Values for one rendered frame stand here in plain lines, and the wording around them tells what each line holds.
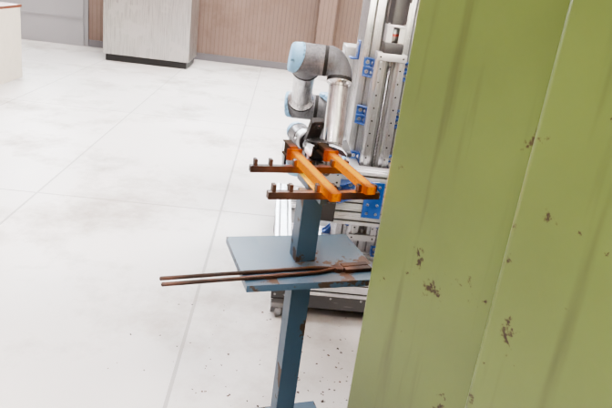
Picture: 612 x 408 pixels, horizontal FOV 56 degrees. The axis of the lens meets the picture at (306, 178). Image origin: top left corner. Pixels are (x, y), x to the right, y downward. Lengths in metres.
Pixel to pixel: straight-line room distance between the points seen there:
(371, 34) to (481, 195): 1.70
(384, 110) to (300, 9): 7.71
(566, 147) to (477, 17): 0.37
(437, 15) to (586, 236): 0.56
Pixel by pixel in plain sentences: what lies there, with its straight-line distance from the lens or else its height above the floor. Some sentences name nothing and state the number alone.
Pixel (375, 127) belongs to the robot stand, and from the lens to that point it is 2.74.
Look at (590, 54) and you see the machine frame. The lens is 0.85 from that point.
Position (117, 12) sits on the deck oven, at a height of 0.74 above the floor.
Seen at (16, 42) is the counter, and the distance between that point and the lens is 7.77.
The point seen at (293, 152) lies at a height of 1.01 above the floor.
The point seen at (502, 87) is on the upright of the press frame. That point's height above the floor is 1.37.
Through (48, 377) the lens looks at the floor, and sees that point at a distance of 2.47.
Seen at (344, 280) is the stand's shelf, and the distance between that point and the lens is 1.63.
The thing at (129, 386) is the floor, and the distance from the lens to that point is 2.39.
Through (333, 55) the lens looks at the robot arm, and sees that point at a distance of 2.18.
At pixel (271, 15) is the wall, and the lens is 10.36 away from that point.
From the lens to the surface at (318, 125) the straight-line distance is 1.91.
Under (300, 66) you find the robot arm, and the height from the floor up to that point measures 1.21.
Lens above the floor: 1.50
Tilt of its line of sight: 19 degrees down
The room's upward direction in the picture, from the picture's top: 7 degrees clockwise
